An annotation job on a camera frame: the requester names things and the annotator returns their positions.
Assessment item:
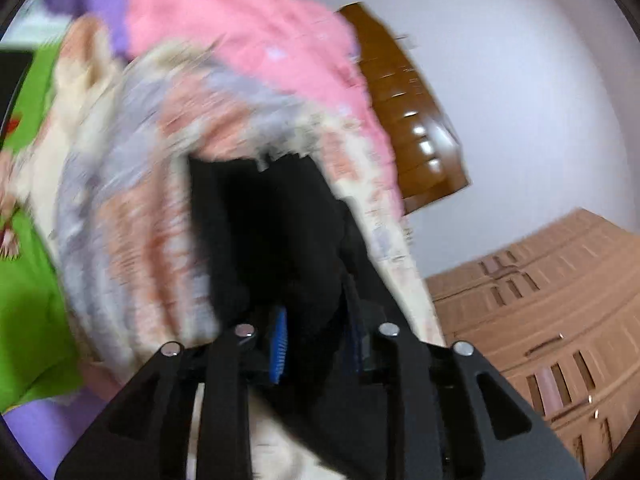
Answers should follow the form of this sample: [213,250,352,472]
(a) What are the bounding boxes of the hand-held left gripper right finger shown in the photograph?
[342,280,587,480]

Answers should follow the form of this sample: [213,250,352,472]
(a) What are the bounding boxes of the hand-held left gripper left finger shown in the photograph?
[54,306,290,480]

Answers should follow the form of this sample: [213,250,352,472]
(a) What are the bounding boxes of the black pants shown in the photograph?
[186,152,443,480]

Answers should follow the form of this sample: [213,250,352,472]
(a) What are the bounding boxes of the floral bed sheet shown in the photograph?
[0,17,447,480]

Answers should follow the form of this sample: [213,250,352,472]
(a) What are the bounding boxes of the light wooden wardrobe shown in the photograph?
[424,207,640,480]

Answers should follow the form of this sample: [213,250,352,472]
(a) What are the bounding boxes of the wooden headboard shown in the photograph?
[336,1,474,217]

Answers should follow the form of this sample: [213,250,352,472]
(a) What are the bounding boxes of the green printed cloth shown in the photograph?
[0,46,87,415]

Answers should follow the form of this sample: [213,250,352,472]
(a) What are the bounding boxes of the pink quilt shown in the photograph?
[121,0,407,217]

